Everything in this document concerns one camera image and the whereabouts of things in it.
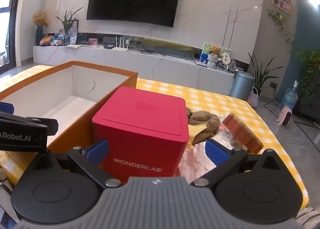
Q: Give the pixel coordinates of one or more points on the woven basket bag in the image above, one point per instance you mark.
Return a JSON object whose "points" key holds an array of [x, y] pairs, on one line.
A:
{"points": [[253, 99]]}

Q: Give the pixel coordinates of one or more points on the pink heater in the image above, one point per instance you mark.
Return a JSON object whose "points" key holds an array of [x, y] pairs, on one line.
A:
{"points": [[285, 116]]}

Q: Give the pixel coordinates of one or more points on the dark vase with dried flowers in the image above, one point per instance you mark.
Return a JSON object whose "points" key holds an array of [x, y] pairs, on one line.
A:
{"points": [[39, 34]]}

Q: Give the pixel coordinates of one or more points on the blue white snack bag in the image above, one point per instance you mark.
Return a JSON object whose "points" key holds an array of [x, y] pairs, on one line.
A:
{"points": [[58, 41]]}

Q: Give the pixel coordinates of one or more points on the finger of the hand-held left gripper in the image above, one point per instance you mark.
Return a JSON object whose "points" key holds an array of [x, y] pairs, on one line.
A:
{"points": [[37, 122], [6, 107]]}

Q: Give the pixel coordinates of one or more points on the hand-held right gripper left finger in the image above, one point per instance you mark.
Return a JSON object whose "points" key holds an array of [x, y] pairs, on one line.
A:
{"points": [[98, 150]]}

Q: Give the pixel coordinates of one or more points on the yellow green cloth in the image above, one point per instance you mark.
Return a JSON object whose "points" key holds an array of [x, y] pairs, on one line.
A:
{"points": [[162, 44]]}

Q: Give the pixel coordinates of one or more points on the teddy bear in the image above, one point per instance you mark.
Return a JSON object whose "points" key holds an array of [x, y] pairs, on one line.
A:
{"points": [[215, 53]]}

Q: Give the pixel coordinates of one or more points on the long-leaf potted plant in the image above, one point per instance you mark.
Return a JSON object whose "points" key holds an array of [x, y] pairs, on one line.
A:
{"points": [[261, 76]]}

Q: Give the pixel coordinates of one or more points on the wall socket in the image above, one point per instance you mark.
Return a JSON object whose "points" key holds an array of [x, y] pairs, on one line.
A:
{"points": [[273, 85]]}

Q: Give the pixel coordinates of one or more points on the yellow checkered tablecloth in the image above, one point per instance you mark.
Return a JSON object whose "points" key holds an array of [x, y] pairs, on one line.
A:
{"points": [[225, 104]]}

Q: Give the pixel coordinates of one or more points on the brown snack bag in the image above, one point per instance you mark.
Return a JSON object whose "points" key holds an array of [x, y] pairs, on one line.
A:
{"points": [[47, 41]]}

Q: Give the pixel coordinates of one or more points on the brown plush toy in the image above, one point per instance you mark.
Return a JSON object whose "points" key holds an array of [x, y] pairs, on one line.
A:
{"points": [[205, 121]]}

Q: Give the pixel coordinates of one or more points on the white round hand fan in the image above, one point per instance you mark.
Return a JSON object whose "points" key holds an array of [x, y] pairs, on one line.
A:
{"points": [[226, 59]]}

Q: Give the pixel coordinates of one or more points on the large green bushy plant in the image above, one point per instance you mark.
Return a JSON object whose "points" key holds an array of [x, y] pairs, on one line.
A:
{"points": [[310, 79]]}

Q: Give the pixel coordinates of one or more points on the grey trash can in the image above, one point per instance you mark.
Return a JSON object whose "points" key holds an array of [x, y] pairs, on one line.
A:
{"points": [[241, 86]]}

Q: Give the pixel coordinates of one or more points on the framed wall picture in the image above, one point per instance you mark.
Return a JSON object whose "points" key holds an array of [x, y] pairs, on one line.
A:
{"points": [[282, 1]]}

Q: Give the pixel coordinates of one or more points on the green plant in glass vase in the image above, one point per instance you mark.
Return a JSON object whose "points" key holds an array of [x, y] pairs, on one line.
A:
{"points": [[67, 31]]}

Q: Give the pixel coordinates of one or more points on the orange-edged white storage box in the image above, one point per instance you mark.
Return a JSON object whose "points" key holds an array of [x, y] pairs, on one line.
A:
{"points": [[75, 86]]}

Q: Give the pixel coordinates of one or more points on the glass sliding door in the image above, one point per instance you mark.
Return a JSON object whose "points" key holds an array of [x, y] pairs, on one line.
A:
{"points": [[12, 19]]}

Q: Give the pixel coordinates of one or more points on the blue water bottle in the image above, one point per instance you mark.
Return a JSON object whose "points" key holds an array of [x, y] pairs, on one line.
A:
{"points": [[290, 97]]}

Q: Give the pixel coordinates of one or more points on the hanging vine plant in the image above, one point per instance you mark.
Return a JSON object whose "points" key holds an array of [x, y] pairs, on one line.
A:
{"points": [[281, 23]]}

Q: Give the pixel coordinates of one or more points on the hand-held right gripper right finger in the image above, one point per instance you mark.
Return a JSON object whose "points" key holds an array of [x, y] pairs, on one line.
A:
{"points": [[215, 150]]}

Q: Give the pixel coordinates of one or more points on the red square box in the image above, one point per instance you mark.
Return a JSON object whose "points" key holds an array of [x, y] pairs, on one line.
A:
{"points": [[140, 124]]}

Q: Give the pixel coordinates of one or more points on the pink tissue box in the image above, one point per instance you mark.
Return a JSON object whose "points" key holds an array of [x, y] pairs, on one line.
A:
{"points": [[93, 41]]}

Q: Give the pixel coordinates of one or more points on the white router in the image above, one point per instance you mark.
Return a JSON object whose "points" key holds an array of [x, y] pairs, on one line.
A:
{"points": [[121, 48]]}

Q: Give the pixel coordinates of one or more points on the pink plastic bag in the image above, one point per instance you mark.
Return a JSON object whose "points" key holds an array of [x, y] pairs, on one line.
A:
{"points": [[195, 161]]}

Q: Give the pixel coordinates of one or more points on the white marble tv console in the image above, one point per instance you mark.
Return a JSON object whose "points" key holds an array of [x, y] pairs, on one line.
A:
{"points": [[150, 69]]}

